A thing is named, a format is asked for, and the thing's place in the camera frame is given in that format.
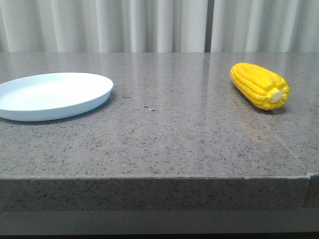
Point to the yellow plastic corn cob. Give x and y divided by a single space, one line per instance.
263 88

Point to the light blue round plate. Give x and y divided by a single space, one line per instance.
53 96

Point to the white pleated curtain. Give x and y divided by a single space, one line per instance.
159 26

